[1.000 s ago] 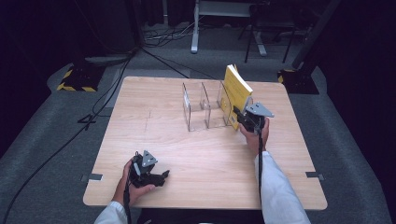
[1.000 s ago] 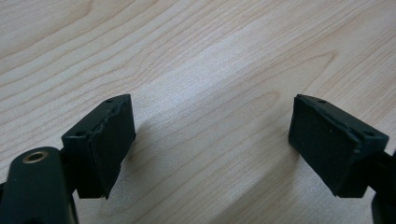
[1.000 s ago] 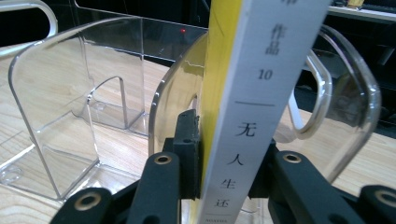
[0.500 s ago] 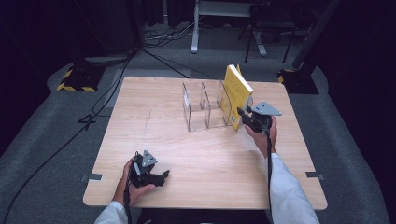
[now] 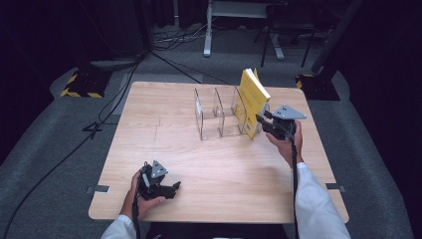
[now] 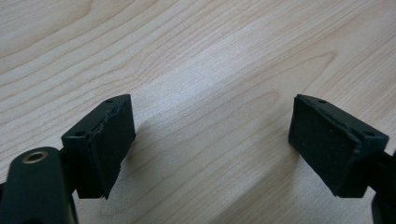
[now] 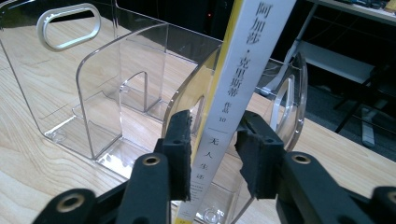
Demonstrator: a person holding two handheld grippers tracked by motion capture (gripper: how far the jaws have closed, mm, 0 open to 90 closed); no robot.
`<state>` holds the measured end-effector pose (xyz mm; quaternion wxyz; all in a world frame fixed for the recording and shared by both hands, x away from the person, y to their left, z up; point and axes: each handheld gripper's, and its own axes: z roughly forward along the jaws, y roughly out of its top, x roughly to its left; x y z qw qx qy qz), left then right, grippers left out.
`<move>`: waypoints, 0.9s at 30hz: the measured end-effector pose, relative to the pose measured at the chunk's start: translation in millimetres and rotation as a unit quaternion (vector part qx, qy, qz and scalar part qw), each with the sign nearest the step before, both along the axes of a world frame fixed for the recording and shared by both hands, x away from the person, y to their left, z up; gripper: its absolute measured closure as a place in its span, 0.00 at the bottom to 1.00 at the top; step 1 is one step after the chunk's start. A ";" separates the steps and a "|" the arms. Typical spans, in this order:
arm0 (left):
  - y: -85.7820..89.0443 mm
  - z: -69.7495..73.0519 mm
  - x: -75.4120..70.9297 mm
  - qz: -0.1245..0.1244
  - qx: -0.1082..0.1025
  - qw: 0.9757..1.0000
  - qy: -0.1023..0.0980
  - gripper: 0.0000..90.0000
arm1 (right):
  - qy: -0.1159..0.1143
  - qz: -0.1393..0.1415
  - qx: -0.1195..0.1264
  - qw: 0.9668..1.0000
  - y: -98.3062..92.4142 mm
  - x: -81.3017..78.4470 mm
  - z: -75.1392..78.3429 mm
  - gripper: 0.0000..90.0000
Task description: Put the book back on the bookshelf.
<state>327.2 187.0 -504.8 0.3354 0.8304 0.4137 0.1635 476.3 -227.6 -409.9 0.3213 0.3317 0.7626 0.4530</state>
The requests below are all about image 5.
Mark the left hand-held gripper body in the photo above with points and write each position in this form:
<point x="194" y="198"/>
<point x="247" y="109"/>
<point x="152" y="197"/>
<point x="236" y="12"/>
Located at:
<point x="151" y="186"/>

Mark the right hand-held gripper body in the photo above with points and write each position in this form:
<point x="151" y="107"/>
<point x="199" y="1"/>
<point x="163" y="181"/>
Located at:
<point x="282" y="127"/>

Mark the yellow book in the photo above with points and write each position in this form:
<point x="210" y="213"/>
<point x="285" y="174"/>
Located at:
<point x="252" y="106"/>

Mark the clear acrylic file holder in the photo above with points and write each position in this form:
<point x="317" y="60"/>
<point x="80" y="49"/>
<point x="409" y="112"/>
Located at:
<point x="215" y="116"/>

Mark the person's left hand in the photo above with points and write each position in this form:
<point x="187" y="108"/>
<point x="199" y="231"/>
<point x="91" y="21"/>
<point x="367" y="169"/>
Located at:
<point x="146" y="204"/>

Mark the person's right hand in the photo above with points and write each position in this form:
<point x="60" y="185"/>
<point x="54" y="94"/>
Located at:
<point x="288" y="149"/>

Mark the grey tape strip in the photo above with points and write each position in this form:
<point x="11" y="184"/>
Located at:
<point x="99" y="189"/>
<point x="335" y="187"/>

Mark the yellow-black striped stand base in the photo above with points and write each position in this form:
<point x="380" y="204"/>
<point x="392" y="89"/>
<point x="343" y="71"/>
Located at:
<point x="85" y="84"/>
<point x="318" y="88"/>

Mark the black chair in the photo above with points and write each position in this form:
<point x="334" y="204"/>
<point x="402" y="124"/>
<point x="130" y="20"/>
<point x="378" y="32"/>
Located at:
<point x="288" y="23"/>

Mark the white desk frame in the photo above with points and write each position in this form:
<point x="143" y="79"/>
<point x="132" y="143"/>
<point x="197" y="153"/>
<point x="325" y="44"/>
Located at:
<point x="208" y="36"/>

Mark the dark slanted stand post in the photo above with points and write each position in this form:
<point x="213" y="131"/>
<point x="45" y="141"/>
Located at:
<point x="335" y="36"/>

